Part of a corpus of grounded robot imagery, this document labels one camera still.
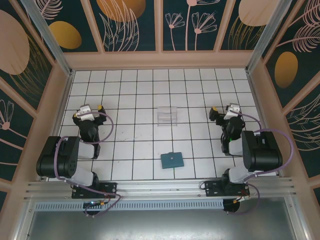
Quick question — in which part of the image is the teal card holder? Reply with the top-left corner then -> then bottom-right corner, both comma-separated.
160,151 -> 185,171

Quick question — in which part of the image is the small controller circuit board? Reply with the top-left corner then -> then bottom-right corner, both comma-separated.
83,199 -> 106,209

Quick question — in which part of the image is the grey metal sheet panel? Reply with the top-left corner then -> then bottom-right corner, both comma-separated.
14,197 -> 308,240

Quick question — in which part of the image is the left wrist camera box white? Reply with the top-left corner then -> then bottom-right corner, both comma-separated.
75,104 -> 98,120

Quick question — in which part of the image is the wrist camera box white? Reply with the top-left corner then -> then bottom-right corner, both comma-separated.
75,104 -> 98,120
225,103 -> 241,118

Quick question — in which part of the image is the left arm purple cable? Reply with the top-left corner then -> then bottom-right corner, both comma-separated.
53,111 -> 123,218

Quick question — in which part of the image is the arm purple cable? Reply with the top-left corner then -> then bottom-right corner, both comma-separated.
226,111 -> 294,216
53,111 -> 123,218

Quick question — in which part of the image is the aluminium side rail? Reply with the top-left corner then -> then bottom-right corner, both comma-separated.
37,71 -> 76,181
246,71 -> 286,177

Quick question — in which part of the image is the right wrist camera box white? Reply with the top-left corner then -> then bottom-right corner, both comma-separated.
225,103 -> 241,118

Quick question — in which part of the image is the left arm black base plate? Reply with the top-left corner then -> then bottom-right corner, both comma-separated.
71,181 -> 118,200

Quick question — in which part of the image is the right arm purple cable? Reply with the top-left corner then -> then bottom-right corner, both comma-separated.
226,111 -> 294,216

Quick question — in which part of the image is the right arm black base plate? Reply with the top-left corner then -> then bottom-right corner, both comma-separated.
203,180 -> 251,197

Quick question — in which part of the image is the wire connector plug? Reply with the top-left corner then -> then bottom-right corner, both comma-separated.
233,194 -> 251,204

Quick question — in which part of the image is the aluminium frame post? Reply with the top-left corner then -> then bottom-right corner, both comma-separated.
19,0 -> 76,76
244,0 -> 293,73

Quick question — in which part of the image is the aluminium mounting rail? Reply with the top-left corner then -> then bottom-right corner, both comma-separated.
23,176 -> 297,201

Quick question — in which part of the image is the slotted grey cable duct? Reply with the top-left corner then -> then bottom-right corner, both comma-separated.
33,199 -> 225,211

